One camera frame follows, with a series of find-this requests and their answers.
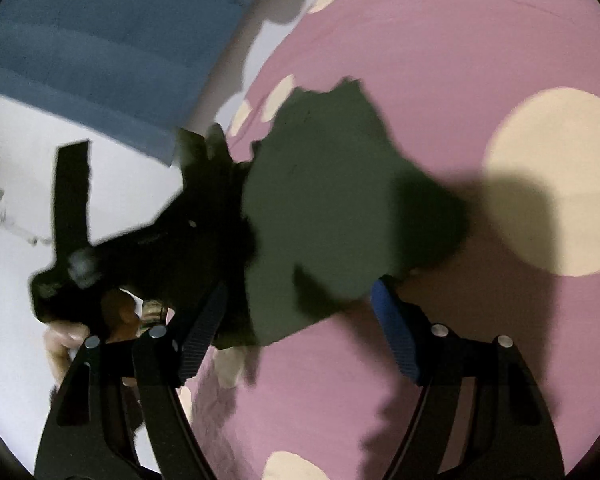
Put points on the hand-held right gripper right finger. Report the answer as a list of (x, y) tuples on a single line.
[(392, 327)]

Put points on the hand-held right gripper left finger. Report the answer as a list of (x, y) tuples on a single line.
[(205, 327)]

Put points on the person's left hand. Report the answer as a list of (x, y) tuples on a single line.
[(62, 341)]

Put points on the striped black and yellow pillow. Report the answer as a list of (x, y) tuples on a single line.
[(155, 311)]

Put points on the pink bedsheet with cream dots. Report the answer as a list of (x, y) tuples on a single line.
[(455, 60)]

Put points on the olive green jacket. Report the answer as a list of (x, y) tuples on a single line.
[(330, 185)]

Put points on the blue curtain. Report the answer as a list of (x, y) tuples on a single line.
[(105, 50)]

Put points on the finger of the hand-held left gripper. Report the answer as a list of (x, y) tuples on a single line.
[(217, 147), (191, 152)]

